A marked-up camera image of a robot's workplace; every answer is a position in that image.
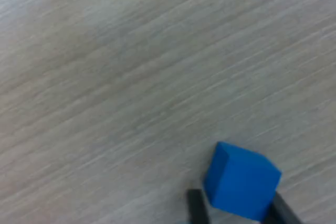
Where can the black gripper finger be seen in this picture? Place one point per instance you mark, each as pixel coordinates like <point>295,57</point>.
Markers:
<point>198,208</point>
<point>282,213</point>

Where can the blue cube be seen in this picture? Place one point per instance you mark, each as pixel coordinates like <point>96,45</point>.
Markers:
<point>241,182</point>

